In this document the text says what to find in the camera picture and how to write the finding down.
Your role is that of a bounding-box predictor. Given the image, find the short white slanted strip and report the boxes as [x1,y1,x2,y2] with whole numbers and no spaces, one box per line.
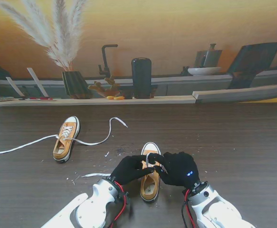
[5,76,25,97]

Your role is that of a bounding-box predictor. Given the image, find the dark ribbed vase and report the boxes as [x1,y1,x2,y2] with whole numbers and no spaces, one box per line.
[61,70,93,100]

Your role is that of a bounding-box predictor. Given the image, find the red left wrist cable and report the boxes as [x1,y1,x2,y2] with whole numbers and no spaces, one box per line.
[109,181,127,228]

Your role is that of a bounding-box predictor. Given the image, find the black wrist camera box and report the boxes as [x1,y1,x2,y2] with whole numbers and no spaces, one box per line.
[119,191,132,206]

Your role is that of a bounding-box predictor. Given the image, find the red black right wrist cable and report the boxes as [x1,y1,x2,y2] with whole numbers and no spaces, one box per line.
[181,189,198,228]

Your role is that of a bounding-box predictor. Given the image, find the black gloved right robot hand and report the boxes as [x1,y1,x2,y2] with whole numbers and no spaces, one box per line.
[149,151,201,189]

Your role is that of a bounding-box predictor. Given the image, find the dark tilted panel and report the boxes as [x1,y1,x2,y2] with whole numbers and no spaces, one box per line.
[226,42,277,90]

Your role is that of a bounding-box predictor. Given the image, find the tall black cylindrical container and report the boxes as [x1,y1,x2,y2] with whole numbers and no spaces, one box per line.
[131,57,153,99]

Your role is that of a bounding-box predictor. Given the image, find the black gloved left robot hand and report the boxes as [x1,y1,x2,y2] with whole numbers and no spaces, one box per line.
[109,155,154,186]

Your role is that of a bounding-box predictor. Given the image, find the black kitchen faucet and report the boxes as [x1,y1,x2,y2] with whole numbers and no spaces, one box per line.
[98,44,119,79]

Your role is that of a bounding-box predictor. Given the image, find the grey metal pitcher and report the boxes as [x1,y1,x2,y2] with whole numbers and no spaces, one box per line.
[194,43,223,68]

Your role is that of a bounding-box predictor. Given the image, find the grey wooden plank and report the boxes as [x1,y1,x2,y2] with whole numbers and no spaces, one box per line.
[192,83,277,104]

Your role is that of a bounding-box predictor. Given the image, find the pale pampas grass plumes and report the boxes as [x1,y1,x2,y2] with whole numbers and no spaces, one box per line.
[0,0,88,72]

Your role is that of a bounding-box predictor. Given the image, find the long white slanted strip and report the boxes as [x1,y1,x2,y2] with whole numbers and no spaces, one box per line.
[26,67,49,97]

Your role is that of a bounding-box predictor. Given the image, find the white shallow bowl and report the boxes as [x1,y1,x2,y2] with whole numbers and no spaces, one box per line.
[187,66,222,76]

